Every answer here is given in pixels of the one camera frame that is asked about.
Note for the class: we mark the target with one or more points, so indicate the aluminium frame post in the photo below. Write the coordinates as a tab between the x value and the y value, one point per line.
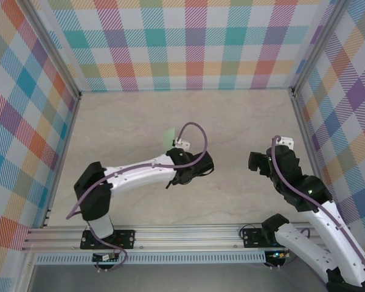
317	45
53	45

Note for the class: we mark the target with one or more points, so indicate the aluminium table side rail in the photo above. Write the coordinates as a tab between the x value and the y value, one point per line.
305	137
67	137

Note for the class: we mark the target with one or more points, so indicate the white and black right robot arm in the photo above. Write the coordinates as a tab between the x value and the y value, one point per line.
307	249

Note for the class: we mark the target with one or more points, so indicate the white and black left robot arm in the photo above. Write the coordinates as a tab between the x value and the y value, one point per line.
140	176

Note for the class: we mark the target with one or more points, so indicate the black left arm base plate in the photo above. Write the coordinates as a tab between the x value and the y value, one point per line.
127	238

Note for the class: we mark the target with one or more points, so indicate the black circuit board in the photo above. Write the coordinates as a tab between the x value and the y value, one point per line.
105	258

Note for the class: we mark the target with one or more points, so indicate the grey metal panel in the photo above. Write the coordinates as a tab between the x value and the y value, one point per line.
185	278

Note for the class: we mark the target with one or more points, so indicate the light green paper sheet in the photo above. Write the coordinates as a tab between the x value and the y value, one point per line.
169	137

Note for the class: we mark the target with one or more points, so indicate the aluminium front rail beam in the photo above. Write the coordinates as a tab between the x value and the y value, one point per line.
185	237

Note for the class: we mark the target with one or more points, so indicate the circuit board with green light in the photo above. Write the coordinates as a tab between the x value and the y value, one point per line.
276	254

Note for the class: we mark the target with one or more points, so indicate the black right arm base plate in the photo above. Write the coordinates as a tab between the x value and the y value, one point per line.
252	238

